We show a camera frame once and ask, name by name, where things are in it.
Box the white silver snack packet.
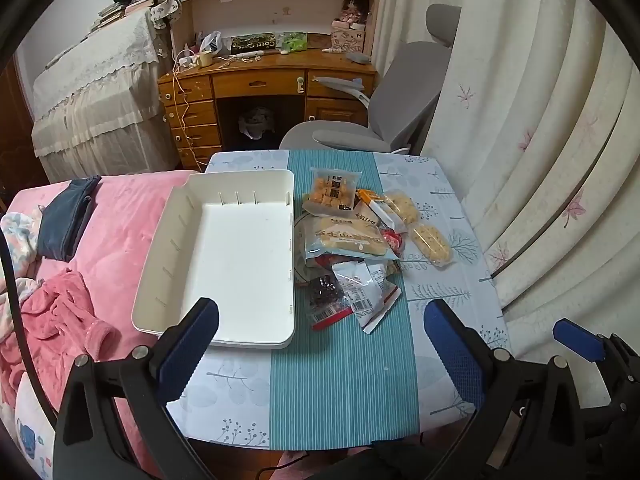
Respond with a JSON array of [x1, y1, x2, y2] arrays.
[[332, 261, 401, 335]]

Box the red candy packet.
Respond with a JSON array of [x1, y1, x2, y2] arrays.
[[381, 229, 405, 257]]

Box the clear bag puffed cake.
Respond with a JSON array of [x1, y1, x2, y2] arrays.
[[384, 191, 420, 226]]

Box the orange white oat bar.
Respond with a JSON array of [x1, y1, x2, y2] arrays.
[[357, 188, 407, 234]]

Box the clear bag orange cubes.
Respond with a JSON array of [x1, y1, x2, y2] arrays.
[[303, 167, 361, 218]]

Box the pink fleece robe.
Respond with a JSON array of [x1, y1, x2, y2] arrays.
[[16, 270, 120, 408]]

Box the teal and white tablecloth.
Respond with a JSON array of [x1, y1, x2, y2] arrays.
[[169, 150, 509, 451]]

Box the pink bed blanket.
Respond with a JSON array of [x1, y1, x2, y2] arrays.
[[1, 170, 190, 479]]

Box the navy blue garment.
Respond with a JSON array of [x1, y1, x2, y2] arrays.
[[37, 176, 101, 262]]

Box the floral white blanket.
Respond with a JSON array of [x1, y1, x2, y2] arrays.
[[0, 206, 47, 340]]

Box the white plastic organizer tray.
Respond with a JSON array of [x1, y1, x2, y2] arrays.
[[131, 169, 295, 349]]

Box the floral cream curtain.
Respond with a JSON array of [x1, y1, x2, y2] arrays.
[[374, 0, 639, 358]]

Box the grey office chair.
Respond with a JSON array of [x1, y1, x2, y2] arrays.
[[280, 3, 461, 154]]

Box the lace covered piano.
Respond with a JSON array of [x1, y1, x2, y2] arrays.
[[32, 11, 179, 182]]

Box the wooden desk with drawers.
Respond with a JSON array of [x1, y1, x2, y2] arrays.
[[158, 50, 378, 171]]

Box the yellow mug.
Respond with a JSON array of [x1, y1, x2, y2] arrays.
[[195, 51, 215, 68]]

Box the doll on box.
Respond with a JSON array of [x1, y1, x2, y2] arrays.
[[331, 0, 370, 53]]

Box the white plastic bag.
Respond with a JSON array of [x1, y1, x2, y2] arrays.
[[200, 30, 224, 55]]

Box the dark corn snack box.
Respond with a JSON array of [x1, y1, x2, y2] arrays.
[[230, 32, 277, 54]]

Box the green snack bag on desk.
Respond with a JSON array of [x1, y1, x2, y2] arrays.
[[276, 32, 308, 55]]

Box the black cable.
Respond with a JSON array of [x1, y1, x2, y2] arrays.
[[0, 228, 61, 430]]

